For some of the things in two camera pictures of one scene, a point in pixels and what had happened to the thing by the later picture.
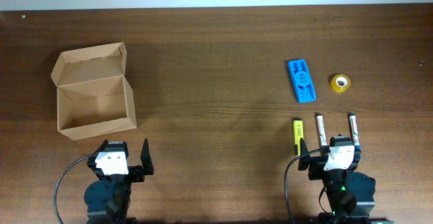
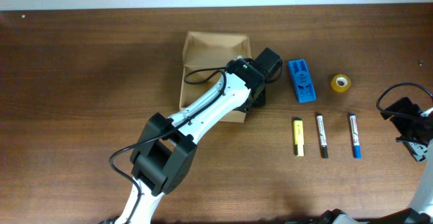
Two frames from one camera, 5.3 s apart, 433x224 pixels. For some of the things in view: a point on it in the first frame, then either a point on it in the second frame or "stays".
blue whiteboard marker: x=354 y=128 stays
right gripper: x=317 y=164 to x=417 y=150
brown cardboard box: x=94 y=95 to x=209 y=50
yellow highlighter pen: x=298 y=130 stays
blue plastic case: x=302 y=81 stays
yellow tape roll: x=340 y=83 stays
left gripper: x=138 y=174 to x=261 y=100
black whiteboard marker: x=321 y=130 stays
